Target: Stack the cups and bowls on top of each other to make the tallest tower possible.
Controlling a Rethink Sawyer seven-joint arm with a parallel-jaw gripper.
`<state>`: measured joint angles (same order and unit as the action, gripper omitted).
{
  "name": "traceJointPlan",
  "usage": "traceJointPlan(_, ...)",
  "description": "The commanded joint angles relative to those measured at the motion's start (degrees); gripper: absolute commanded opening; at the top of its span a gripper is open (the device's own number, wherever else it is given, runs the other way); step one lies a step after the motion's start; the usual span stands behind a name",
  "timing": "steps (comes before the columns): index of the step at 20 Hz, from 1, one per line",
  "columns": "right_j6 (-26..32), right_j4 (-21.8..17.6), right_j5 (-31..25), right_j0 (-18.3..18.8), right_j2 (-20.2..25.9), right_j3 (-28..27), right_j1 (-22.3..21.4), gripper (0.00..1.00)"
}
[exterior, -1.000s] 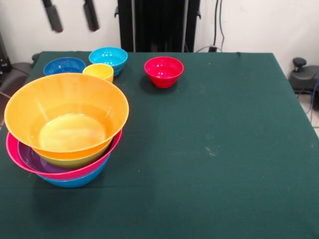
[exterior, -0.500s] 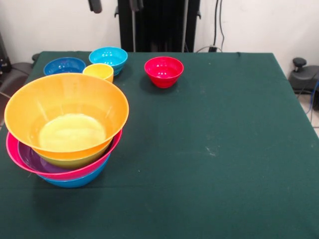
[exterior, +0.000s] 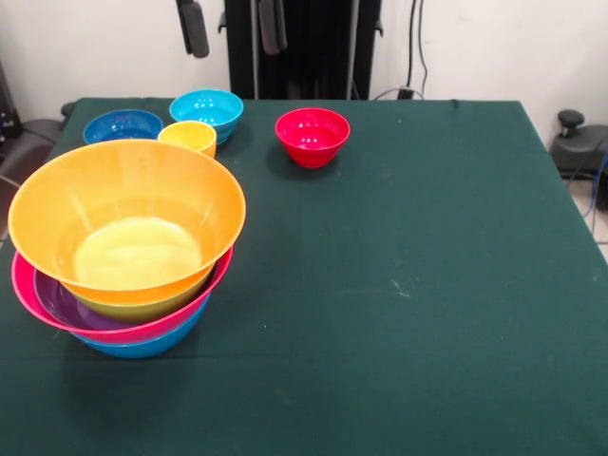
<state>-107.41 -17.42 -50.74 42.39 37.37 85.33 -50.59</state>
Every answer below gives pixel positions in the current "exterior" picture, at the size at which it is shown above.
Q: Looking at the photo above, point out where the small dark blue bowl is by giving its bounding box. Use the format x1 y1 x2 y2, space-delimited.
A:
83 108 165 146

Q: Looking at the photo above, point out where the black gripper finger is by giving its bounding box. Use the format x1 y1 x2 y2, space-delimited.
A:
174 0 211 60
258 0 289 56

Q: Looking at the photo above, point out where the black wall cable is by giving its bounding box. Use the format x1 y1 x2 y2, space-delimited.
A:
370 0 431 101

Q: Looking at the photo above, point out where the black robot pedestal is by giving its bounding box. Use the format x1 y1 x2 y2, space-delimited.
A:
218 0 398 101

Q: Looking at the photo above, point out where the small red bowl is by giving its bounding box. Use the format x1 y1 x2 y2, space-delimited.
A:
274 107 352 169

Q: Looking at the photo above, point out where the large pink bowl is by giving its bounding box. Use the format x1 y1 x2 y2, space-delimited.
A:
10 246 235 346

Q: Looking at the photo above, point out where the green bowl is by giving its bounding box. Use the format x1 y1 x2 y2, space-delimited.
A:
75 284 210 323

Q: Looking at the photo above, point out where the small light blue bowl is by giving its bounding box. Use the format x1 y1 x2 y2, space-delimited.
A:
168 88 245 146

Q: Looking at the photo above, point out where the large orange bowl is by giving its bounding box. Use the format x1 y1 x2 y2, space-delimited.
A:
7 139 248 306

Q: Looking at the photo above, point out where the black knobbed device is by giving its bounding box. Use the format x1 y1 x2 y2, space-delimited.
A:
549 109 608 213

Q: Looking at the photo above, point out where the yellow cup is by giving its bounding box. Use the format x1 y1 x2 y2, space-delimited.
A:
157 120 219 160

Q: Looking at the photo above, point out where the black chair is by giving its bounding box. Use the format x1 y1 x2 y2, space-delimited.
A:
0 59 66 194

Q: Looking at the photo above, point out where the dark green tablecloth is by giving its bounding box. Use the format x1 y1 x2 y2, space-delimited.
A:
0 97 608 456

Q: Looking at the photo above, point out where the large light blue bowl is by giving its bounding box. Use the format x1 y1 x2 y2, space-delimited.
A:
70 294 211 360

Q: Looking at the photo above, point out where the purple bowl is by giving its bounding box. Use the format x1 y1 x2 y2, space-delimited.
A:
32 268 134 333

